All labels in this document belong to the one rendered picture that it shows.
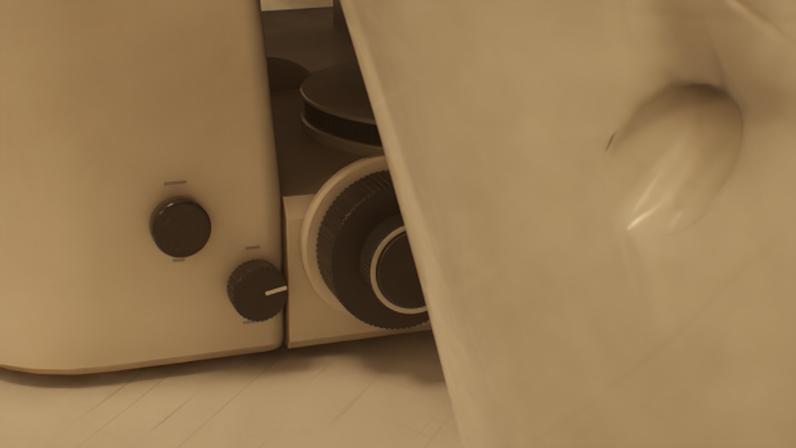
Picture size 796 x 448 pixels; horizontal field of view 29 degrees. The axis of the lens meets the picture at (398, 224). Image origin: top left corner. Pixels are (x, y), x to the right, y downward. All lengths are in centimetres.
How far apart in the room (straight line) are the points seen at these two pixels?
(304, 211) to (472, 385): 49
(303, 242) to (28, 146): 12
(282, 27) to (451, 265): 118
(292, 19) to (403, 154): 121
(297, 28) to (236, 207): 69
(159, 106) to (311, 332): 12
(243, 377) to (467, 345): 50
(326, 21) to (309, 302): 71
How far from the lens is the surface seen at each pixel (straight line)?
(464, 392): 16
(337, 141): 72
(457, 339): 16
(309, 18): 136
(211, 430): 61
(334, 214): 63
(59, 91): 61
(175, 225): 62
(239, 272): 64
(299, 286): 66
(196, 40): 62
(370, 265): 62
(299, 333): 66
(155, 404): 63
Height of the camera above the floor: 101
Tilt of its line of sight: 18 degrees down
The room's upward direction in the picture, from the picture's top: straight up
